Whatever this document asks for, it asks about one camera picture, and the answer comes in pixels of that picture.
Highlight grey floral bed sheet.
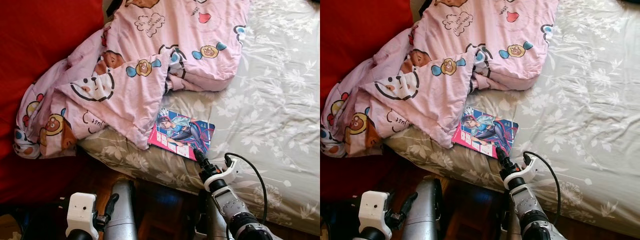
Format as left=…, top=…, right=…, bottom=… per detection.
left=77, top=0, right=321, bottom=236
left=385, top=0, right=640, bottom=238

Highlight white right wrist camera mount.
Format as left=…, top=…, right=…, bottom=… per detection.
left=204, top=155, right=240, bottom=193
left=504, top=154, right=540, bottom=191

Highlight pink cartoon print quilt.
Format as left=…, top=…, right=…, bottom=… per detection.
left=14, top=0, right=251, bottom=160
left=321, top=0, right=560, bottom=158

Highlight pink and blue comic book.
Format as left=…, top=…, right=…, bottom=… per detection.
left=451, top=106, right=519, bottom=160
left=148, top=107, right=216, bottom=161

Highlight red fabric covered cushion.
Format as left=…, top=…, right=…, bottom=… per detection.
left=320, top=0, right=416, bottom=201
left=0, top=0, right=108, bottom=201

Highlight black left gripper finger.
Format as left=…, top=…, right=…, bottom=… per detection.
left=398, top=192, right=418, bottom=220
left=102, top=194, right=120, bottom=221

